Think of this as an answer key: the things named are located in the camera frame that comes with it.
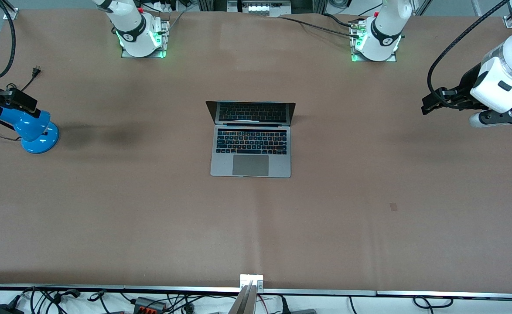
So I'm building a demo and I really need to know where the grey metal laptop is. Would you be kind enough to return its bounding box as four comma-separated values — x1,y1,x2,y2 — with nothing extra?
205,101,296,178

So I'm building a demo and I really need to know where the blue desk lamp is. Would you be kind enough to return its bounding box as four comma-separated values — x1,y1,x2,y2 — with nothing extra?
0,107,60,154

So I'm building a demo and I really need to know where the white power strip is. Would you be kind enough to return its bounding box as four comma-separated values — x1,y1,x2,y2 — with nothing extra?
239,0,292,17

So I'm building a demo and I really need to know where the black orange connector box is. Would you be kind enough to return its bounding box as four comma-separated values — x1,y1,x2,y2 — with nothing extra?
133,297,168,313

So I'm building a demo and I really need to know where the black lamp power cord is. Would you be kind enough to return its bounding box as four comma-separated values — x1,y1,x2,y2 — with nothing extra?
0,65,43,142

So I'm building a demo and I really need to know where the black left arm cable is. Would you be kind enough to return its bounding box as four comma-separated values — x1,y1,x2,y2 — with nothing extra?
427,0,511,109

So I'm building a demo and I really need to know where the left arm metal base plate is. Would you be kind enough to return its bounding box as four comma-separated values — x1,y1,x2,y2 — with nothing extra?
351,20,397,62

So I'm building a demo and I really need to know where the thick black table cable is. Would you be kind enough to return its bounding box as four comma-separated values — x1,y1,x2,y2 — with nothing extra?
324,13,358,28

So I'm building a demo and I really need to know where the thin black table cable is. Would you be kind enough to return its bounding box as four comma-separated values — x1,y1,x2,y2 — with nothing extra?
278,16,361,38

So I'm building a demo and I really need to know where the thin grey cable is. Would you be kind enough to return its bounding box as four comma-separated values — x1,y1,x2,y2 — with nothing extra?
168,10,186,32

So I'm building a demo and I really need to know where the black looped floor cable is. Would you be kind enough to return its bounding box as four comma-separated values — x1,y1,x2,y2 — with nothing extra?
413,296,454,309

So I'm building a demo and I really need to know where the silver bracket plate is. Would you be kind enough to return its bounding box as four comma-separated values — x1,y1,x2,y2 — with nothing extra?
240,274,264,292

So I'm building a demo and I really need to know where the aluminium camera mount profile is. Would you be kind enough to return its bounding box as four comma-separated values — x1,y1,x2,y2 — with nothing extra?
228,281,257,314

